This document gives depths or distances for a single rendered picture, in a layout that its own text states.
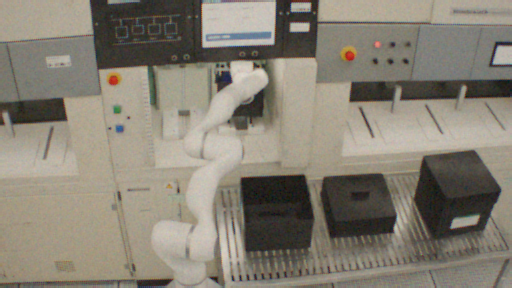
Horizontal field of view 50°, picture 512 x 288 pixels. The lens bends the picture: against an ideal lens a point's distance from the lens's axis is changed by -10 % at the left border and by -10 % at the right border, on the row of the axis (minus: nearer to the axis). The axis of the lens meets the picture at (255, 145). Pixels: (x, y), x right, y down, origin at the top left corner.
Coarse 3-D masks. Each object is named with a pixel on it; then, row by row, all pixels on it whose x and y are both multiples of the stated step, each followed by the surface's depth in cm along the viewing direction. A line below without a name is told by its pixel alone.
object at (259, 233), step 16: (256, 176) 254; (272, 176) 254; (288, 176) 255; (304, 176) 255; (240, 192) 256; (256, 192) 259; (272, 192) 260; (288, 192) 261; (304, 192) 256; (240, 208) 260; (256, 208) 262; (272, 208) 262; (288, 208) 262; (304, 208) 257; (256, 224) 233; (272, 224) 233; (288, 224) 234; (304, 224) 235; (256, 240) 239; (272, 240) 239; (288, 240) 240; (304, 240) 241
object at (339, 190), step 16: (336, 176) 265; (352, 176) 265; (368, 176) 266; (320, 192) 271; (336, 192) 257; (352, 192) 253; (368, 192) 254; (384, 192) 257; (336, 208) 249; (352, 208) 249; (368, 208) 249; (384, 208) 249; (336, 224) 244; (352, 224) 245; (368, 224) 247; (384, 224) 248
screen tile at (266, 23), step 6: (246, 6) 222; (252, 6) 222; (258, 6) 222; (264, 6) 223; (246, 12) 223; (252, 12) 224; (258, 12) 224; (264, 12) 224; (270, 12) 225; (264, 18) 226; (270, 18) 226; (240, 24) 227; (246, 24) 227; (252, 24) 227; (258, 24) 227; (264, 24) 228; (270, 24) 228
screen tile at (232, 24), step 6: (210, 6) 220; (216, 6) 220; (222, 6) 221; (228, 6) 221; (210, 12) 222; (216, 12) 222; (222, 12) 222; (228, 12) 223; (234, 12) 223; (234, 18) 224; (210, 24) 225; (216, 24) 225; (222, 24) 225; (228, 24) 226; (234, 24) 226; (210, 30) 226; (216, 30) 227; (222, 30) 227
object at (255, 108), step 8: (216, 64) 286; (264, 64) 287; (216, 72) 278; (216, 80) 272; (256, 96) 275; (240, 104) 277; (248, 104) 277; (256, 104) 277; (240, 112) 279; (248, 112) 279; (256, 112) 279
